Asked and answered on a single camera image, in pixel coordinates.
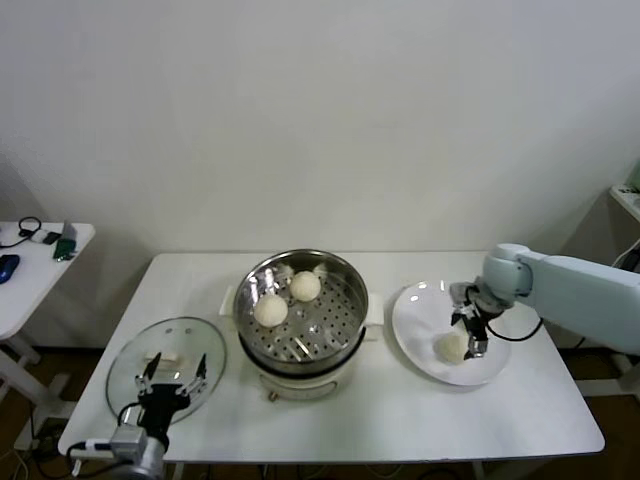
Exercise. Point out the stainless steel steamer basket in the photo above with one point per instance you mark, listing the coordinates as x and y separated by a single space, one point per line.
330 320

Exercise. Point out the small dark item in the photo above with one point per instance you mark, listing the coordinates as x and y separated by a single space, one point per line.
627 190

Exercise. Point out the grey upright tool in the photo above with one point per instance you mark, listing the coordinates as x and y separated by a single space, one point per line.
69 230

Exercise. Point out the white steamed baozi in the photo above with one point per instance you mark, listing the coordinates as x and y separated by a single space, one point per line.
271 310
305 286
450 348

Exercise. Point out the floor power strip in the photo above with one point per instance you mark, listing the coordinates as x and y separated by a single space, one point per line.
47 432

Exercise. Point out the green small tool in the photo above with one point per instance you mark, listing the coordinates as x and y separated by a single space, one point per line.
64 249

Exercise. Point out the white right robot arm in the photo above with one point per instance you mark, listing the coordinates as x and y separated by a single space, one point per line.
575 295

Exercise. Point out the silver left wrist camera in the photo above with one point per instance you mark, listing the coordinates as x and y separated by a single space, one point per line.
130 439

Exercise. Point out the round glass pot lid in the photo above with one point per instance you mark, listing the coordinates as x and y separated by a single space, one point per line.
200 340

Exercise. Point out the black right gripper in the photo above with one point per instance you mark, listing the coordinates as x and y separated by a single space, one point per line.
476 322

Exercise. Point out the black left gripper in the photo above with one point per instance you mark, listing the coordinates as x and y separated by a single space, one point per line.
157 407

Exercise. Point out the white round plate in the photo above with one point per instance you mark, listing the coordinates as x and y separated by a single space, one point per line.
415 320

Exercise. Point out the white shelf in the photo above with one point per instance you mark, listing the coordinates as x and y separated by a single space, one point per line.
625 200

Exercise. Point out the white side table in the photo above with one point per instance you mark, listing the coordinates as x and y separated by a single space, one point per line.
30 300

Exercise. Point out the blue computer mouse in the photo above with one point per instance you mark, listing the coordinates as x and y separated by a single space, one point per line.
7 267

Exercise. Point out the small black device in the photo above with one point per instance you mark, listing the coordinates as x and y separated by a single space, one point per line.
50 239

